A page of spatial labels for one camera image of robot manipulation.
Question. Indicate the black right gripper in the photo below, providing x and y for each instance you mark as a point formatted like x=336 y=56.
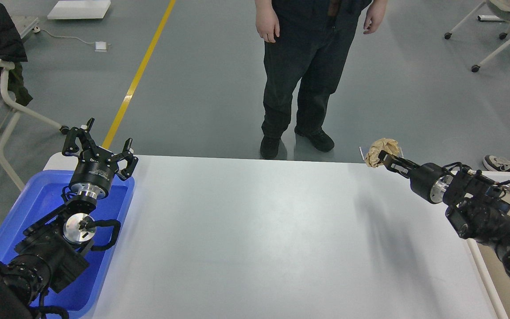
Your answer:
x=429 y=181

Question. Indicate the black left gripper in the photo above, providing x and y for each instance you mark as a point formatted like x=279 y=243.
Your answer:
x=93 y=173

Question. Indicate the brown paper ball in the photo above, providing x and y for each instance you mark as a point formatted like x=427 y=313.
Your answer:
x=384 y=144

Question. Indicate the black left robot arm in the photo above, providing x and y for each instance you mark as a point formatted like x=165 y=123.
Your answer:
x=52 y=254

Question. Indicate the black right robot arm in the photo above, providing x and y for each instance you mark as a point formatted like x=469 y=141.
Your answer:
x=476 y=207

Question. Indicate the standing person's left hand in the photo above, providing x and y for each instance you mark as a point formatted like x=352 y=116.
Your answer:
x=374 y=16

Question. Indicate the standing person's right hand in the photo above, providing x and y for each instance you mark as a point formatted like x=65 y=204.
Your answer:
x=266 y=22

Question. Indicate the left floor metal plate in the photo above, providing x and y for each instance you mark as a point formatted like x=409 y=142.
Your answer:
x=364 y=153

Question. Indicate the blue plastic bin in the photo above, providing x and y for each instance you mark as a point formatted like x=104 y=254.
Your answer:
x=41 y=195

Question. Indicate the white power adapter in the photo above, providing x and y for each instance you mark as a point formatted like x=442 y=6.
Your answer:
x=101 y=46

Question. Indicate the white plastic bin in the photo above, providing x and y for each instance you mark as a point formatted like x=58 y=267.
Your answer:
x=503 y=274

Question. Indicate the person in black clothes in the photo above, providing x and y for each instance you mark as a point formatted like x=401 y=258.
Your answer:
x=310 y=54

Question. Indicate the white chair with black jacket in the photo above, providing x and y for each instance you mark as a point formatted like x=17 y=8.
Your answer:
x=13 y=90

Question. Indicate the white flat floor board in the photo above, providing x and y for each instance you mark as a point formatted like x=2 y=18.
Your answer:
x=79 y=9

